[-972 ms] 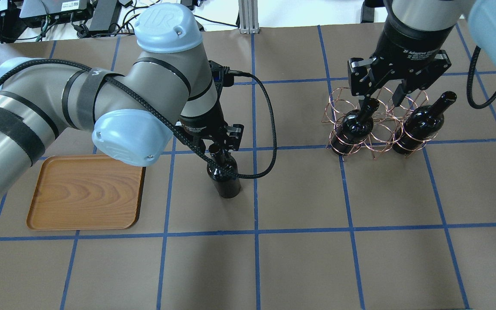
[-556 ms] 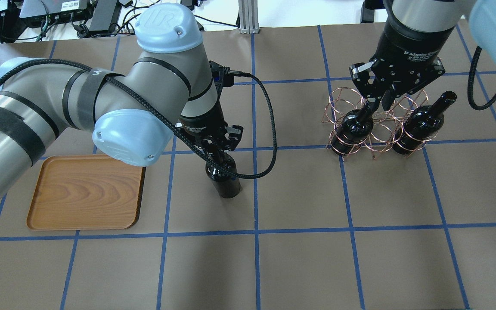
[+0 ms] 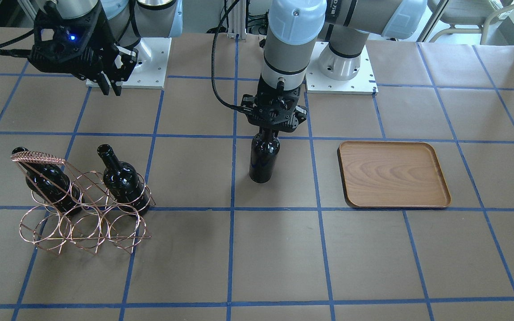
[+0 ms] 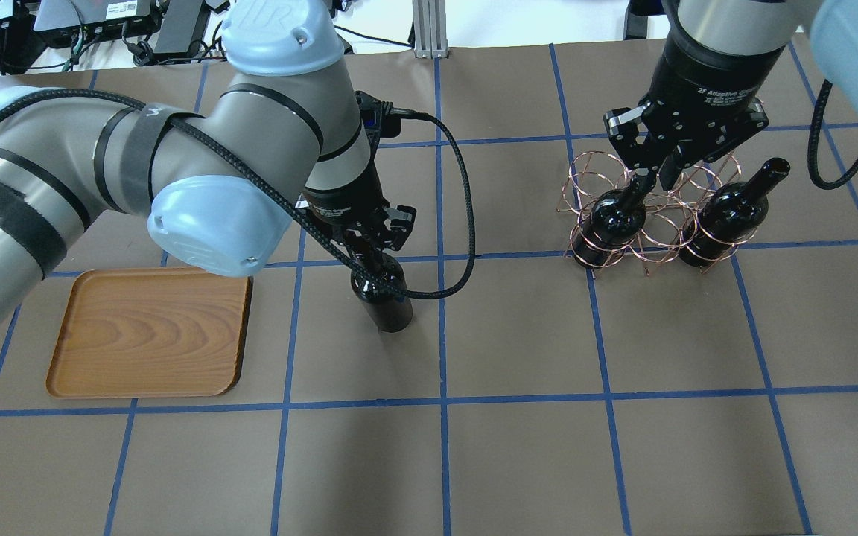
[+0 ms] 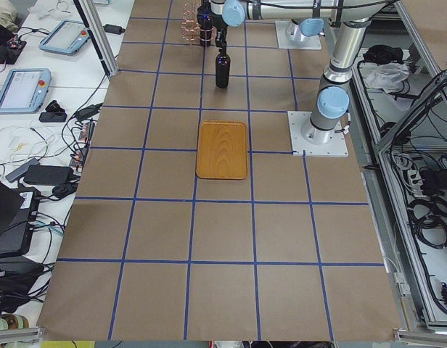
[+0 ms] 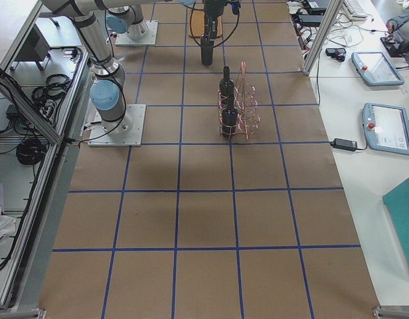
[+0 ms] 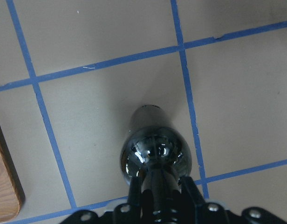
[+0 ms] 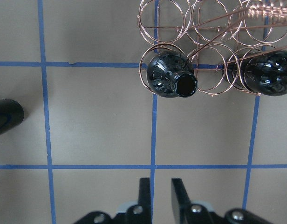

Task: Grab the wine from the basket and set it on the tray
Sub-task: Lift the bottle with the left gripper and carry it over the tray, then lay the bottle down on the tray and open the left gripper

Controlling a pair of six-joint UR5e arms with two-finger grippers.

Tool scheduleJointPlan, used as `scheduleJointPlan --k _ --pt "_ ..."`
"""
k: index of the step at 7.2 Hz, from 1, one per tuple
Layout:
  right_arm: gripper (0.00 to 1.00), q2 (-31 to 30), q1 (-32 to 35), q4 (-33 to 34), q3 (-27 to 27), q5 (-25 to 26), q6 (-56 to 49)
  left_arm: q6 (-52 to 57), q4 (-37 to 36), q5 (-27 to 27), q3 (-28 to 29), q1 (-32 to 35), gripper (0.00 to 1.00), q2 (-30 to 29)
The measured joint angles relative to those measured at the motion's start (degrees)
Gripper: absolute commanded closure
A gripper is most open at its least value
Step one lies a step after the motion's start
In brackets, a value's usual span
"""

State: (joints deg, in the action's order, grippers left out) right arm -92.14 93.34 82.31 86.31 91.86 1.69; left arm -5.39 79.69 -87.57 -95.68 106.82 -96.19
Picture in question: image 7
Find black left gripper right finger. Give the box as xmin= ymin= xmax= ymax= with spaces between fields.
xmin=180 ymin=176 xmax=287 ymax=224

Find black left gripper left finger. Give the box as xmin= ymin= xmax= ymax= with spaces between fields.
xmin=61 ymin=177 xmax=141 ymax=224

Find dark wine bottle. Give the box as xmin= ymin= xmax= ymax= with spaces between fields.
xmin=120 ymin=105 xmax=192 ymax=224

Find wooden tray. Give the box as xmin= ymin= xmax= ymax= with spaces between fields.
xmin=0 ymin=126 xmax=26 ymax=223

